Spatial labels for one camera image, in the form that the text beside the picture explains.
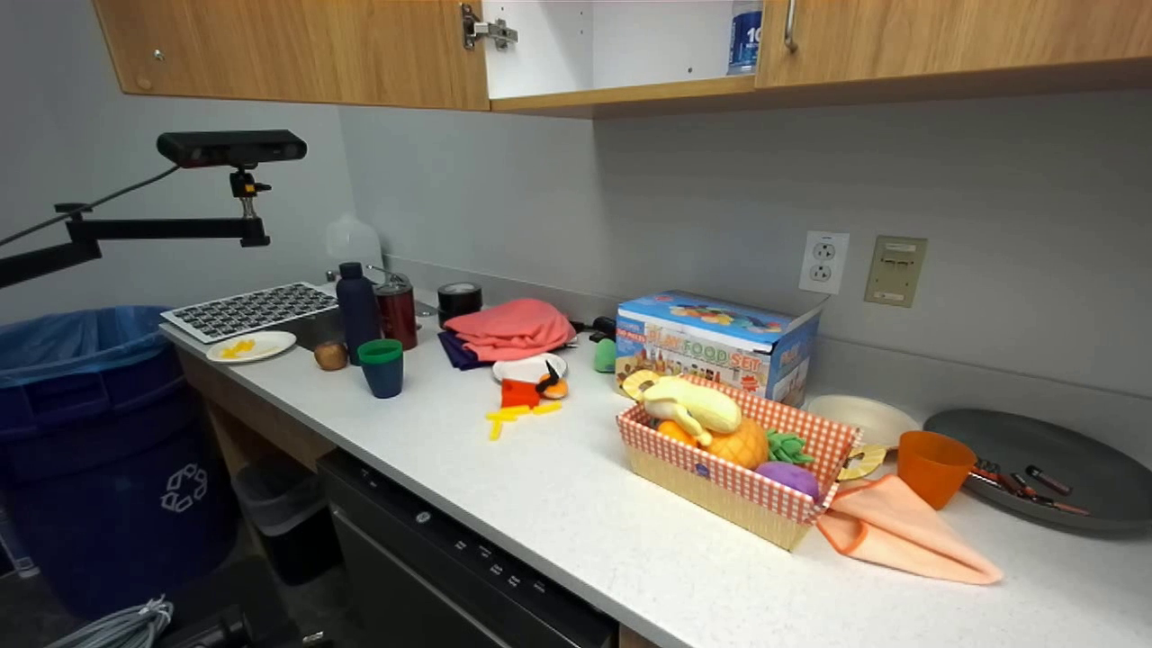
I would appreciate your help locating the dark red bottle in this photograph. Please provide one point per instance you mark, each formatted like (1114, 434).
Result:
(398, 315)

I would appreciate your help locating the red checkered paper basket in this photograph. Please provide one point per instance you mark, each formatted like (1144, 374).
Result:
(708, 488)

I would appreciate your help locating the pink folded cloth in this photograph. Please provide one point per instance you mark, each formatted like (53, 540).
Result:
(514, 324)

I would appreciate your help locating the blue cup green rim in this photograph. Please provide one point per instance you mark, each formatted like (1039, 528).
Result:
(383, 367)

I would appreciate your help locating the pale yellow toy chicken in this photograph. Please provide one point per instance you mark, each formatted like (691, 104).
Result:
(690, 405)

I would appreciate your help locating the orange plastic cup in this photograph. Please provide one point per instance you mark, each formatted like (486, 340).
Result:
(932, 468)

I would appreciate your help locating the blue recycling bin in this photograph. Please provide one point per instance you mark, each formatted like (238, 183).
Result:
(101, 468)

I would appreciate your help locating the small black waste bin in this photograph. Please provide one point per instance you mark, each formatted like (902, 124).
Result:
(289, 522)

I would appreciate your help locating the peach cloth napkin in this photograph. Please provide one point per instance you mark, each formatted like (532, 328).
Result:
(902, 532)

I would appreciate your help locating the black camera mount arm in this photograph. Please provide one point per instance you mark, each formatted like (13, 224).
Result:
(181, 226)

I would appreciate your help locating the yellow toy food piece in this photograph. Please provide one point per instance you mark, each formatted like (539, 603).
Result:
(238, 351)

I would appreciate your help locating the purple toy food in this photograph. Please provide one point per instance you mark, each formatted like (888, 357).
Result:
(788, 481)

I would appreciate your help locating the black round container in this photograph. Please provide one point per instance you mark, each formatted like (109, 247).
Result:
(460, 298)

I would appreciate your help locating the metal cabinet hinge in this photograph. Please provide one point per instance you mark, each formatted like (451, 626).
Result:
(490, 28)

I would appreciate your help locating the orange toy fruit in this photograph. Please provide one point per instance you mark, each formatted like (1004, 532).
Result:
(738, 448)

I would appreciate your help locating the orange black toy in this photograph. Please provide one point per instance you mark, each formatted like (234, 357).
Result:
(557, 385)

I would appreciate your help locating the wooden overhead cabinet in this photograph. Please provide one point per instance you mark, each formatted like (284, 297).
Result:
(839, 92)

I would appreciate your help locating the black dishwasher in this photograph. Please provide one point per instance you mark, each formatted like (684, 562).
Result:
(445, 578)

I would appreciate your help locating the grey crumpled bag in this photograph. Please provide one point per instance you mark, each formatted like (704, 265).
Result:
(121, 626)

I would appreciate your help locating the white wall outlet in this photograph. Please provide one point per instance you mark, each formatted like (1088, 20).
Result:
(823, 265)

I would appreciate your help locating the black stereo camera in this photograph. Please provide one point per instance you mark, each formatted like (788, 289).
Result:
(228, 150)

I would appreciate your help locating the wooden cabinet door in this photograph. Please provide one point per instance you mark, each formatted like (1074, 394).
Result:
(289, 46)
(958, 38)

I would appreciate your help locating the blue white canister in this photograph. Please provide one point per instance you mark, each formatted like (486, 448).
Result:
(742, 38)

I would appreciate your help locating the grey round tray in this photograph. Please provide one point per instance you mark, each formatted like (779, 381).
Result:
(1081, 463)

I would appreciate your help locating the white bowl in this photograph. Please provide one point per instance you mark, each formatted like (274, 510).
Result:
(870, 418)

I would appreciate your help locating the yellow toy fry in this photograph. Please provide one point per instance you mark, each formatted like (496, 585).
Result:
(518, 415)
(496, 424)
(548, 408)

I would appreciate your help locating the beige wall plate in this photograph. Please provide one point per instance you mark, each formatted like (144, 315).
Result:
(895, 270)

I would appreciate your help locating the brown toy egg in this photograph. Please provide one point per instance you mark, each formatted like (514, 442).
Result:
(328, 357)

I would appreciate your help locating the small white plate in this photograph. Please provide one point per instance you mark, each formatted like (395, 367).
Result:
(274, 346)

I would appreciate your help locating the green toy vegetable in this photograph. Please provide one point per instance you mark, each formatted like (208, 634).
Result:
(785, 448)

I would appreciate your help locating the blue toy food box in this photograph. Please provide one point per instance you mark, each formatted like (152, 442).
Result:
(708, 328)

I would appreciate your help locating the dark blue cloth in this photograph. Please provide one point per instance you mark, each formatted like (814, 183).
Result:
(456, 352)

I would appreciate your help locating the dark blue bottle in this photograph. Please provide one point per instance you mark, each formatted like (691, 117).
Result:
(359, 312)

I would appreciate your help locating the grid dish drying mat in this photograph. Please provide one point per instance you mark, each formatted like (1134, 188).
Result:
(246, 312)

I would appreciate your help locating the clear plastic bottle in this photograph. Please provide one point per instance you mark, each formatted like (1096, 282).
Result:
(349, 241)

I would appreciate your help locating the dark red strip toy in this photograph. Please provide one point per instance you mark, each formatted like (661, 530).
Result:
(1020, 488)

